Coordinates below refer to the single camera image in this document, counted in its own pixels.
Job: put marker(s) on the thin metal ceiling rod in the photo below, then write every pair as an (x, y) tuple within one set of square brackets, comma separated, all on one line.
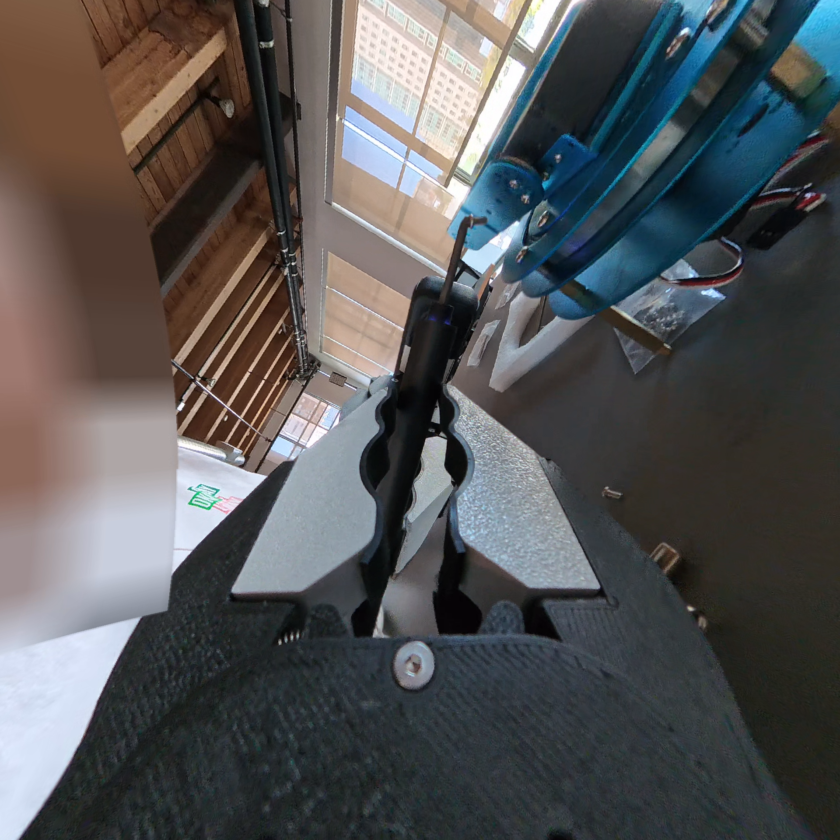
[(216, 394)]

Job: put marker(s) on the blue toy robot arm base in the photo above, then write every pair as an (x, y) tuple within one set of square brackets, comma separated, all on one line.
[(656, 131)]

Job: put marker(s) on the large window with shade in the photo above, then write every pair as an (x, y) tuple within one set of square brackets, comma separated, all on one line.
[(361, 315), (407, 98)]

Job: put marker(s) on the person's white shirt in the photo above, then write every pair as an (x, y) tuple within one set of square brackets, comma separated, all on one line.
[(197, 525)]

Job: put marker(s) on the loose black servo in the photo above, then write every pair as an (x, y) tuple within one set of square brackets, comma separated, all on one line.
[(781, 223)]

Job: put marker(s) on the black ceiling pipe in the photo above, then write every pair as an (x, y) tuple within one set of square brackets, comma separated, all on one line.
[(253, 98), (272, 98)]

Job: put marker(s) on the ceiling spot lamp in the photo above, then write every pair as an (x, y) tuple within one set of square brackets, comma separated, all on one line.
[(226, 105)]

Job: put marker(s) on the black electric screwdriver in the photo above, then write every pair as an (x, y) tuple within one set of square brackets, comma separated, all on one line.
[(420, 407)]

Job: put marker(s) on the pile of clear screw bags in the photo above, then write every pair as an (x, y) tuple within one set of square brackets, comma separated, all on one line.
[(663, 315)]

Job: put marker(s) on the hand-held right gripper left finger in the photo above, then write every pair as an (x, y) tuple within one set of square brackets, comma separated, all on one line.
[(302, 525)]

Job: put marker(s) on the small metal bracket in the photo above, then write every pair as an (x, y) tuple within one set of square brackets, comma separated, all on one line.
[(666, 558)]

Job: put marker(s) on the white foam packing piece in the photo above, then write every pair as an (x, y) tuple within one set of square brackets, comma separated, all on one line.
[(518, 354)]

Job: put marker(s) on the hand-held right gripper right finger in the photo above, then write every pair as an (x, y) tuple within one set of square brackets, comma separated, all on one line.
[(518, 505)]

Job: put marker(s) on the silver ventilation duct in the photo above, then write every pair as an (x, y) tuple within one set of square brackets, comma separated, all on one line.
[(207, 451)]

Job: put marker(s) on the small flat plastic packet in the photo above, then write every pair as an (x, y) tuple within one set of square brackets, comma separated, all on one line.
[(505, 295), (484, 341)]

